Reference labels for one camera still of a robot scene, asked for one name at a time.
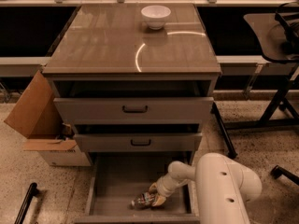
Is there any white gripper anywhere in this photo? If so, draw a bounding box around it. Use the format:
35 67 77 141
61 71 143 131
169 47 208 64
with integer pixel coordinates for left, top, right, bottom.
149 174 179 207

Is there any clear plastic water bottle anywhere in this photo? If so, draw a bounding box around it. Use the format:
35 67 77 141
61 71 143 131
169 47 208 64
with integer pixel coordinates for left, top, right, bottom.
131 192 155 209

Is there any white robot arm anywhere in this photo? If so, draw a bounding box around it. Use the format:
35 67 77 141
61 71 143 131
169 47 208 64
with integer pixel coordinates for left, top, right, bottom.
149 153 263 224

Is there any bottom grey drawer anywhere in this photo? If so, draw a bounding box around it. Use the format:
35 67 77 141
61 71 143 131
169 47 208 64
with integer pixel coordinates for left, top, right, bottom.
75 152 200 224

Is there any grey drawer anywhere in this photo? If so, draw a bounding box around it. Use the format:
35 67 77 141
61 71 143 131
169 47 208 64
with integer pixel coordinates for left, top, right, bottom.
75 152 200 224
54 80 213 125
74 124 202 152

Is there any middle grey drawer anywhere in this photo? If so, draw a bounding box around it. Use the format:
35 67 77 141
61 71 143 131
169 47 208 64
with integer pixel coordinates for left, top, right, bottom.
74 124 202 152

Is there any top grey drawer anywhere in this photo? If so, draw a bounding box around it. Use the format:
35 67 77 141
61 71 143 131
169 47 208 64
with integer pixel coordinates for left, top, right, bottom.
54 80 213 125

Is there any grey drawer cabinet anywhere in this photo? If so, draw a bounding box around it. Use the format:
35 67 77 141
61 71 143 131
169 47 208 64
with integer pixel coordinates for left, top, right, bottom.
42 3 222 224

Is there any black leg on floor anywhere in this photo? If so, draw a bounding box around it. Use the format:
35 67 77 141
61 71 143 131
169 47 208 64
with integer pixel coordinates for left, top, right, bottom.
270 165 299 185

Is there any black bar on floor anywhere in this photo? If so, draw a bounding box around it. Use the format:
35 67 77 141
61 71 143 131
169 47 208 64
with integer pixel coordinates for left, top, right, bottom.
14 182 39 224

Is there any open cardboard box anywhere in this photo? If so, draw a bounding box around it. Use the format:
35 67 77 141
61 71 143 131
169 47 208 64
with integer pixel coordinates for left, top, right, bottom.
4 72 92 166

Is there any white ceramic bowl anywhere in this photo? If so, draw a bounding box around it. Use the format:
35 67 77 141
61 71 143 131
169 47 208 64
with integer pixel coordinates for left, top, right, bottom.
141 5 171 30

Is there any black side table stand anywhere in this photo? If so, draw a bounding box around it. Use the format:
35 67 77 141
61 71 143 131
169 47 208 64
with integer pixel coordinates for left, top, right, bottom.
212 2 299 159

